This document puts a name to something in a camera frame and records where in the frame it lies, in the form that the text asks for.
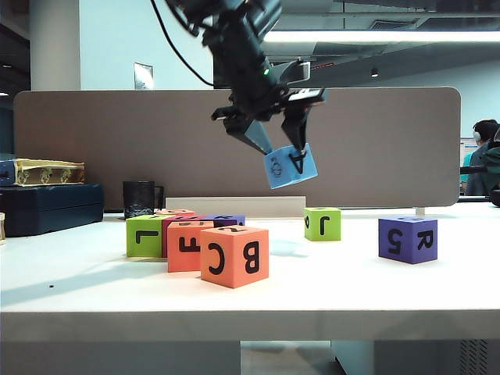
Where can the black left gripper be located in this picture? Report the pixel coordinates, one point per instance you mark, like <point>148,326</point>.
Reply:
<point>258,97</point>

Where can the blue block fish picture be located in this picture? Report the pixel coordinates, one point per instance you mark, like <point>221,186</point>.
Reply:
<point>289,172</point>

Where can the purple letter block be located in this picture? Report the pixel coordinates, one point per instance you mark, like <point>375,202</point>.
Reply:
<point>228,220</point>

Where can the green block N J 9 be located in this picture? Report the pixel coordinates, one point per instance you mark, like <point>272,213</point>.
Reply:
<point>327,229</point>

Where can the magenta block P U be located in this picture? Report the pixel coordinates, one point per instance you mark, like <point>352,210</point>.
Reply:
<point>165,238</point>

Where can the green block L T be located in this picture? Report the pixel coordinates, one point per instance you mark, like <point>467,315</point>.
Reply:
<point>143,238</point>

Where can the purple block G R 5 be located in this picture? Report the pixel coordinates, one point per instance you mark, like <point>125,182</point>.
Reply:
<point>406,242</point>

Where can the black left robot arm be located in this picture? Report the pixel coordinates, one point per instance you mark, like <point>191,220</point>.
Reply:
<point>234,39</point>

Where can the red LED sign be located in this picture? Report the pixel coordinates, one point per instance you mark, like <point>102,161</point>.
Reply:
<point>324,66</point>

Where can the black hanging ceiling spotlight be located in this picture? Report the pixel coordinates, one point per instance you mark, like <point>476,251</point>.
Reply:
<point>374,72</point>

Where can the orange block Q D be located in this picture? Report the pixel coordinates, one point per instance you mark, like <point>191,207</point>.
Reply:
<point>176,212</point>

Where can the orange block B C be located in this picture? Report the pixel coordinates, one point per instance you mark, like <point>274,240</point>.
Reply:
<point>234,261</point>

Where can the long ceiling light strip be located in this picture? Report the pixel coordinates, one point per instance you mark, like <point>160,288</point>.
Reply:
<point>390,36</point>

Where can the orange block F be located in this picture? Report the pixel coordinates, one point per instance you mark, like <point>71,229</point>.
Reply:
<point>183,250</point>

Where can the black mug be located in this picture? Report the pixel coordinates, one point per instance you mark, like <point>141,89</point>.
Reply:
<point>138,199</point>

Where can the brown fabric desk divider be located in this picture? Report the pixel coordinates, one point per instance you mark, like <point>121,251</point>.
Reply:
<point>117,148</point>

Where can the white monitor screen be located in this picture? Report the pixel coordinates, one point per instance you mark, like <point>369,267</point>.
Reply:
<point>466,152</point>

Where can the white headphones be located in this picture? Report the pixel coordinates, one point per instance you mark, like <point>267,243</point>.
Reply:
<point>477,136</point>

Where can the seated person green shirt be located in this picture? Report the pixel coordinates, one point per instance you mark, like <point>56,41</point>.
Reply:
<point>480,168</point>

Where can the patterned block packaging box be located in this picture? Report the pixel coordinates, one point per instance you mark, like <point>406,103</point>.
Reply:
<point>51,173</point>

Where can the dark blue plastic case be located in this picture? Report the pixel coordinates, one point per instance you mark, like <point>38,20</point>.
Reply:
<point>51,211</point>

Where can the grey vented desk cabinet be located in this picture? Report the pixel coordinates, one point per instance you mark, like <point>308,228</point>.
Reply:
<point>429,359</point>

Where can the grey desk panel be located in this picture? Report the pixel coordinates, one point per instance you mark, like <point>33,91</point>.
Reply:
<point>117,359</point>

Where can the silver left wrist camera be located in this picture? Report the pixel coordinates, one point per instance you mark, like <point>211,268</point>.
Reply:
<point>304,70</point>

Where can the metal wall plaque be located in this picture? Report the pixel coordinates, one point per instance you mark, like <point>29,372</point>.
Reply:
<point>143,76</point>

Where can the white divider foot bracket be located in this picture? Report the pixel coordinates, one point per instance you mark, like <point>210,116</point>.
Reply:
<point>420,211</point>

